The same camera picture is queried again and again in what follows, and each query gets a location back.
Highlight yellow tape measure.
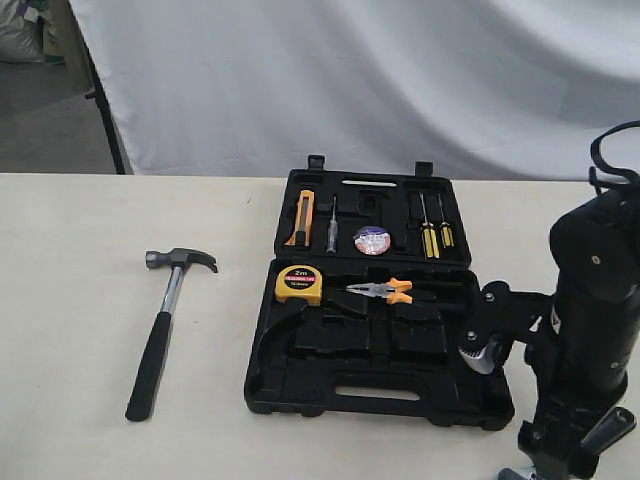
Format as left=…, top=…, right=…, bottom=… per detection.
left=274, top=265, right=323, bottom=307

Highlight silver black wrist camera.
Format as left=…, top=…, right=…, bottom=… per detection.
left=458, top=281, right=552, bottom=375

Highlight orange handled pliers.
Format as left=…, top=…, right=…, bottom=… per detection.
left=345, top=278, right=437, bottom=305

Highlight black backdrop stand pole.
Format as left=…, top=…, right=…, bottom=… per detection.
left=69, top=4, right=126, bottom=175

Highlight adjustable wrench black handle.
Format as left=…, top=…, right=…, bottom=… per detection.
left=497, top=406, right=636, bottom=479

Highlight white sack in background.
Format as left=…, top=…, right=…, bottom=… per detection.
left=1, top=0, right=42, bottom=63

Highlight white backdrop cloth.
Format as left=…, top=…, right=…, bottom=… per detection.
left=72, top=1, right=639, bottom=180

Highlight claw hammer black grip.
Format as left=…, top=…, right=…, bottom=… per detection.
left=124, top=247, right=220, bottom=422

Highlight black plastic tool case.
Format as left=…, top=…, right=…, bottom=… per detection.
left=244, top=155, right=514, bottom=431

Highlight small yellow black screwdriver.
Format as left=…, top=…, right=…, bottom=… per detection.
left=437, top=194, right=455, bottom=248

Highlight large yellow black screwdriver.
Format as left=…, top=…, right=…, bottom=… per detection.
left=419, top=193, right=440, bottom=259

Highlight black electrical tape roll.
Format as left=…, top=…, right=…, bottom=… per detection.
left=353, top=225, right=391, bottom=256

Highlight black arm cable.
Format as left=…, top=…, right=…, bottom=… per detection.
left=587, top=119, right=640, bottom=196

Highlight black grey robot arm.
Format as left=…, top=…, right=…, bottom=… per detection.
left=518, top=190, right=639, bottom=479

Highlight clear voltage tester screwdriver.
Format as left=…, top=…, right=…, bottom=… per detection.
left=326, top=195, right=338, bottom=254

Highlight orange utility knife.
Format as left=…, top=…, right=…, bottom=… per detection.
left=284, top=189, right=315, bottom=247

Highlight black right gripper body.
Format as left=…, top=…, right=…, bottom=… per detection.
left=517, top=346, right=630, bottom=479

